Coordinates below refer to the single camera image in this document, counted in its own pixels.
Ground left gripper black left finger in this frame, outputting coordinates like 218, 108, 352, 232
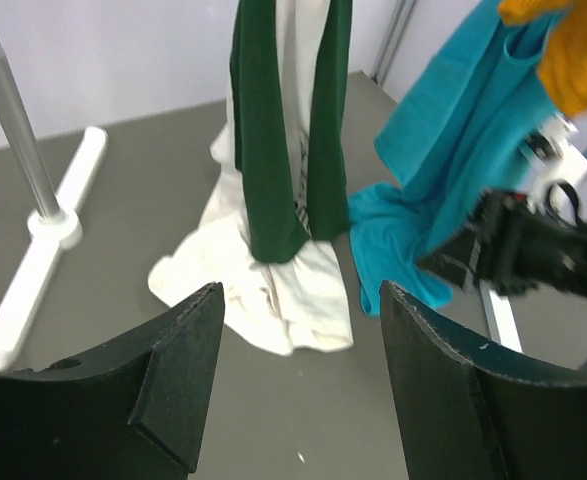
0, 283, 224, 479

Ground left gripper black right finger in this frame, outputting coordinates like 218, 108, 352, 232
380, 281, 587, 479

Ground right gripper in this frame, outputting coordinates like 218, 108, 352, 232
417, 189, 587, 298

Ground blue sock pair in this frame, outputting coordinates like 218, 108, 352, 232
348, 1, 562, 316

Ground green white sock pair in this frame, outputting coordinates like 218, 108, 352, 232
148, 1, 353, 356

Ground metal clothes rack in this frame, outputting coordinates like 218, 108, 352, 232
0, 0, 110, 371

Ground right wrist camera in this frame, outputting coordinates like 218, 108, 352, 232
520, 114, 587, 208

